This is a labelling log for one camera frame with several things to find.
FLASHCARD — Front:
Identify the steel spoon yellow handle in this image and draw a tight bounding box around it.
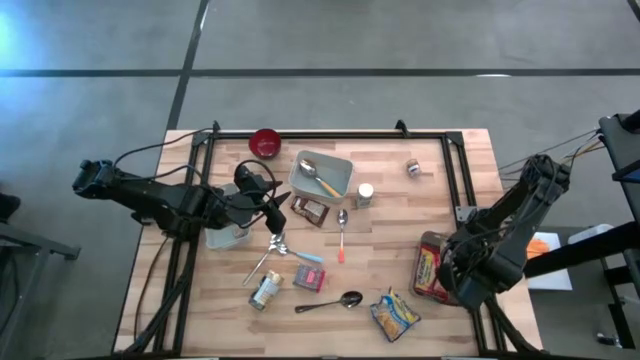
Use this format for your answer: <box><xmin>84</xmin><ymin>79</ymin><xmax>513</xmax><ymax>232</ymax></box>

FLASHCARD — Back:
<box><xmin>298</xmin><ymin>158</ymin><xmax>343</xmax><ymax>199</ymax></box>

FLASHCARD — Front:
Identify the black table frame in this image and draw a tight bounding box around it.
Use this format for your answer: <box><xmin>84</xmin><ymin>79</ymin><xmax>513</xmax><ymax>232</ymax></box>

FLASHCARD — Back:
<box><xmin>117</xmin><ymin>119</ymin><xmax>544</xmax><ymax>357</ymax></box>

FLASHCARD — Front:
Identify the blue yellow snack packet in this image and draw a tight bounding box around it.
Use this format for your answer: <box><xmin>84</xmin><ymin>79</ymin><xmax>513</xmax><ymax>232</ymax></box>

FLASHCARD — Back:
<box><xmin>369</xmin><ymin>287</ymin><xmax>422</xmax><ymax>344</ymax></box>

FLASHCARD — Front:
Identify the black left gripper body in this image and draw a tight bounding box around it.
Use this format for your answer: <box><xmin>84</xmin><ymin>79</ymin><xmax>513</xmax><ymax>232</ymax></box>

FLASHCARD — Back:
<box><xmin>227</xmin><ymin>184</ymin><xmax>279</xmax><ymax>229</ymax></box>

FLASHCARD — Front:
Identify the grey metal stand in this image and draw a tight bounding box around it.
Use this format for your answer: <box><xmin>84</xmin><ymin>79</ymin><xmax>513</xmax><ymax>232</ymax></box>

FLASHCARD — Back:
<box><xmin>0</xmin><ymin>219</ymin><xmax>82</xmax><ymax>261</ymax></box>

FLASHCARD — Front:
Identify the brown snack packet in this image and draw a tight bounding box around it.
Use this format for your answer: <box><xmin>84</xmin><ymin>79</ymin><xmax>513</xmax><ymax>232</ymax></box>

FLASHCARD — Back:
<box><xmin>290</xmin><ymin>195</ymin><xmax>331</xmax><ymax>229</ymax></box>

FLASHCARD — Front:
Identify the plain steel utensil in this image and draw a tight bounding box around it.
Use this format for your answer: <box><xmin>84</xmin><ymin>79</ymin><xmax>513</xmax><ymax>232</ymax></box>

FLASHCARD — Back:
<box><xmin>242</xmin><ymin>233</ymin><xmax>281</xmax><ymax>287</ymax></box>

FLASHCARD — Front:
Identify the dark translucent plastic bin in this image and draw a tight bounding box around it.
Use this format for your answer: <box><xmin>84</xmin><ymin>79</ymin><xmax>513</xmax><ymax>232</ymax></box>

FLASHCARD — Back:
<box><xmin>410</xmin><ymin>230</ymin><xmax>459</xmax><ymax>306</ymax></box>

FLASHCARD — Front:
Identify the white paper sheet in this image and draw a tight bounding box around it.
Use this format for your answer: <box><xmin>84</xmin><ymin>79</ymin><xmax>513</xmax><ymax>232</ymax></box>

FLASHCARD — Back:
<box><xmin>527</xmin><ymin>230</ymin><xmax>574</xmax><ymax>292</ymax></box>

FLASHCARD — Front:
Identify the black equipment stand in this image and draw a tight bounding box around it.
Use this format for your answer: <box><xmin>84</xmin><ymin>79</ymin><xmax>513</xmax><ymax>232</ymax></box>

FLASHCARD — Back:
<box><xmin>522</xmin><ymin>108</ymin><xmax>640</xmax><ymax>351</ymax></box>

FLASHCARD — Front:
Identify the orange cloth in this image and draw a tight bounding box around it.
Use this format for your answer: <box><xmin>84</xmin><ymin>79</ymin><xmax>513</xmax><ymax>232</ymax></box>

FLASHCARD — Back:
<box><xmin>527</xmin><ymin>238</ymin><xmax>551</xmax><ymax>261</ymax></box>

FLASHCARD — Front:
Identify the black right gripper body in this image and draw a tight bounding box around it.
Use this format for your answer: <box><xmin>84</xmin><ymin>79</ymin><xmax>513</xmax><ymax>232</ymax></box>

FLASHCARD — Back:
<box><xmin>438</xmin><ymin>234</ymin><xmax>502</xmax><ymax>312</ymax></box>

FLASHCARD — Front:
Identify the steel spoon orange handle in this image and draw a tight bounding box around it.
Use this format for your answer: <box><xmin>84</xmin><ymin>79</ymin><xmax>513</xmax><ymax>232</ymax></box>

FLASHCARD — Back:
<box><xmin>336</xmin><ymin>208</ymin><xmax>350</xmax><ymax>265</ymax></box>

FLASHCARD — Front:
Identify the red bowl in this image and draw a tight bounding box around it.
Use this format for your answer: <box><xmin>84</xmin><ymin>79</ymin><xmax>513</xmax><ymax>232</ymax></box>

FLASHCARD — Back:
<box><xmin>248</xmin><ymin>128</ymin><xmax>282</xmax><ymax>160</ymax></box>

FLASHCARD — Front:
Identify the steel utensil light blue handle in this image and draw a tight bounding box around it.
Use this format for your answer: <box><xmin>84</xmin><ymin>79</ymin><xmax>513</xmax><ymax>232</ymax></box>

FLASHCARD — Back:
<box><xmin>272</xmin><ymin>239</ymin><xmax>325</xmax><ymax>265</ymax></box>

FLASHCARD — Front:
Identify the white plastic container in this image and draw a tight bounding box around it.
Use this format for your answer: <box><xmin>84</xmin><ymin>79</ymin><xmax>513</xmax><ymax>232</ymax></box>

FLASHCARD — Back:
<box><xmin>567</xmin><ymin>223</ymin><xmax>615</xmax><ymax>246</ymax></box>

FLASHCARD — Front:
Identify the dark steel spoon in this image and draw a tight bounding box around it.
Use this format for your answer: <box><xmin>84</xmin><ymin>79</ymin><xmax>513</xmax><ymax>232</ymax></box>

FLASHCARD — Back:
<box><xmin>294</xmin><ymin>290</ymin><xmax>364</xmax><ymax>315</ymax></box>

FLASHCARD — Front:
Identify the bagel sesame seasoning jar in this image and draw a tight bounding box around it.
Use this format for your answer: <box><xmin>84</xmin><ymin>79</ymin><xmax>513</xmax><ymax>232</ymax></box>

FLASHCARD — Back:
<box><xmin>355</xmin><ymin>182</ymin><xmax>375</xmax><ymax>209</ymax></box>

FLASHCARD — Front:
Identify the smoked paprika tin red lid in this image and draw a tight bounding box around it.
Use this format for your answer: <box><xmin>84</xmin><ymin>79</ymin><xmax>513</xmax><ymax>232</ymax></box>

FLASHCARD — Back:
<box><xmin>292</xmin><ymin>263</ymin><xmax>327</xmax><ymax>294</ymax></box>

